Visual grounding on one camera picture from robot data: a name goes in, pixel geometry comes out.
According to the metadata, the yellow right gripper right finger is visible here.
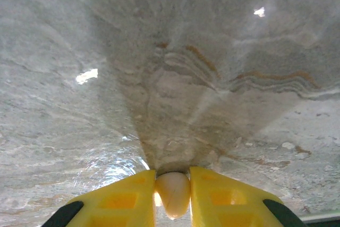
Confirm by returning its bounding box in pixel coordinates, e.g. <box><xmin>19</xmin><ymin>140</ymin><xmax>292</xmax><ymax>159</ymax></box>
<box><xmin>189</xmin><ymin>166</ymin><xmax>309</xmax><ymax>227</ymax></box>

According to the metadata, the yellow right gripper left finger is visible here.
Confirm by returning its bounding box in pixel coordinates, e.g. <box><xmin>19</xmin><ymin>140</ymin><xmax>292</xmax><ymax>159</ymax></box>
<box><xmin>42</xmin><ymin>169</ymin><xmax>157</xmax><ymax>227</ymax></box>

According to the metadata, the white wireless earbud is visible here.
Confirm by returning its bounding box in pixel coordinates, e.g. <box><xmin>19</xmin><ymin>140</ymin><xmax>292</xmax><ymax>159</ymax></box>
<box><xmin>155</xmin><ymin>171</ymin><xmax>191</xmax><ymax>220</ymax></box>

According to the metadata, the aluminium front mounting rail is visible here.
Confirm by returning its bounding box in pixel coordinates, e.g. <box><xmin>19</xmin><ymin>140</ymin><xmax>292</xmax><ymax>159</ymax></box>
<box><xmin>301</xmin><ymin>212</ymin><xmax>340</xmax><ymax>227</ymax></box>

